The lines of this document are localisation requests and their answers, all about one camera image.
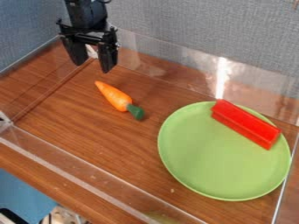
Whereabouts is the green plate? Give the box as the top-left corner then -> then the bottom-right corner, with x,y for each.
158,101 -> 292,201

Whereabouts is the red rectangular block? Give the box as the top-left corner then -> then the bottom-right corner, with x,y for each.
211,100 -> 280,150

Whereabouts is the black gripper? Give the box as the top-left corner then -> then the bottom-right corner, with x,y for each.
56,19 -> 119,74

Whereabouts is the orange toy carrot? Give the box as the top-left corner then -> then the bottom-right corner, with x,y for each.
95,81 -> 146,120

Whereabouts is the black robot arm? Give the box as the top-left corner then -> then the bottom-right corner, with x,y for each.
56,0 -> 119,74

